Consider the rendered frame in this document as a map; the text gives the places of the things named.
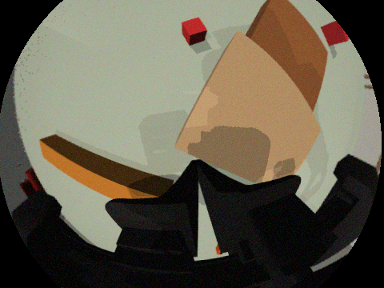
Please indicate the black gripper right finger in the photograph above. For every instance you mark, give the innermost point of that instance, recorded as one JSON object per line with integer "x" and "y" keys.
{"x": 227, "y": 200}

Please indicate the orange long bar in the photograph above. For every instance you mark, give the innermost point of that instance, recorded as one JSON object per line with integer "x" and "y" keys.
{"x": 110, "y": 178}

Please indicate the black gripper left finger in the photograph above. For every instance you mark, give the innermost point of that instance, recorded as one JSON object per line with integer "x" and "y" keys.
{"x": 177, "y": 209}

